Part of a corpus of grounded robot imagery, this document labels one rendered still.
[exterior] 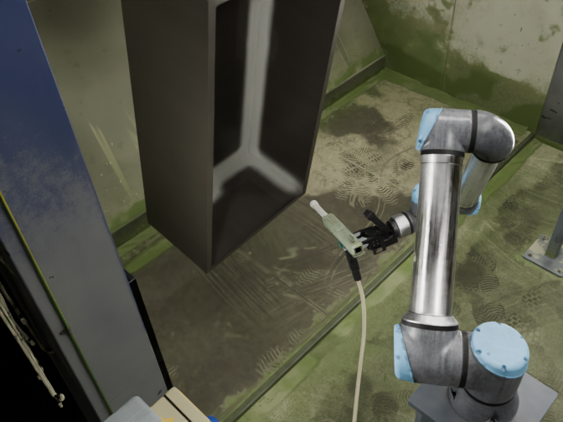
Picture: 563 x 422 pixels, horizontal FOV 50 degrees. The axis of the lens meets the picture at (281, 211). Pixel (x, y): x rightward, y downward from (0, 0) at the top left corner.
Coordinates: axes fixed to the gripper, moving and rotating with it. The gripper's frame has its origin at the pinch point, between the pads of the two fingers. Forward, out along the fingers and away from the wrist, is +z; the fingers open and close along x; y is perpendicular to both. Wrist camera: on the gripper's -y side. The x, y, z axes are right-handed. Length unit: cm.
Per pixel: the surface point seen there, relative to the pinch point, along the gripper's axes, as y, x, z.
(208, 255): -9, 17, 48
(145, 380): -23, -60, 74
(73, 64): -79, 121, 71
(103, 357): -39, -70, 78
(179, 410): -60, -124, 60
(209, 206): -34, 2, 41
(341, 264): 42, 55, -10
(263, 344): 46, 27, 40
